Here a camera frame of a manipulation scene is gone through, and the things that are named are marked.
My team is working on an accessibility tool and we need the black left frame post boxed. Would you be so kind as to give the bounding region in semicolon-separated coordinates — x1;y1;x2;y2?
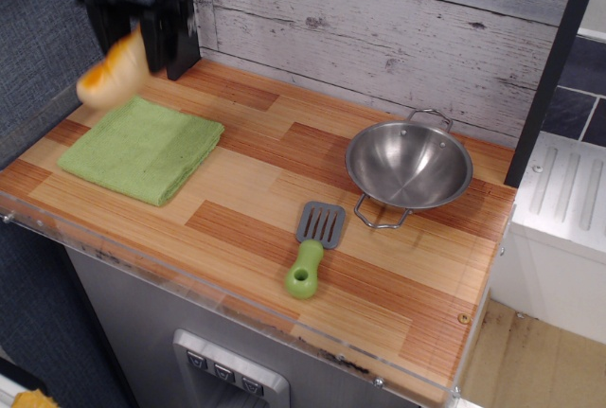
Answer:
167;0;201;80

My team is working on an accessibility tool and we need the white toy sink unit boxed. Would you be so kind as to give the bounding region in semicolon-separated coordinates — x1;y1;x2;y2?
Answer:
490;133;605;342

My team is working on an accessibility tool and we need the yellow object bottom corner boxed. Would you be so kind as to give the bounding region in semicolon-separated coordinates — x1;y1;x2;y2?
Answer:
10;390;59;408

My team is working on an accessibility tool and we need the green folded cloth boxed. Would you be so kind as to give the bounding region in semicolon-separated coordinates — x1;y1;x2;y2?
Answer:
58;97;224;206

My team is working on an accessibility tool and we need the silver dispenser panel with buttons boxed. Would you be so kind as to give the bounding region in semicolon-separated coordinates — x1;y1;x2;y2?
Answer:
172;328;291;407

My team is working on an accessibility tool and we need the black right frame post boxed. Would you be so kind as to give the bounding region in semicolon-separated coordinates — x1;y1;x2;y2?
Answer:
504;0;590;187

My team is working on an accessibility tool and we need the black frame post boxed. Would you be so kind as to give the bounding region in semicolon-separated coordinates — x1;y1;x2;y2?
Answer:
504;0;590;187
167;0;201;80

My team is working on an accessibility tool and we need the clear acrylic edge guard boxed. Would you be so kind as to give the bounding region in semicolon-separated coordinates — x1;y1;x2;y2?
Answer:
1;193;462;407

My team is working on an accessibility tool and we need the grey spatula green handle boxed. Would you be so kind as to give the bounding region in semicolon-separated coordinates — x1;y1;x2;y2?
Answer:
284;201;346;299

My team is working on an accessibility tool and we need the steel two-handled bowl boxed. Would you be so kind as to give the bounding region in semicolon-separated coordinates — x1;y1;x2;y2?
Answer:
345;109;473;229

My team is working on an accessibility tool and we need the toy bread loaf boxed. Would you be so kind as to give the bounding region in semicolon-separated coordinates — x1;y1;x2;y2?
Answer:
76;25;150;109

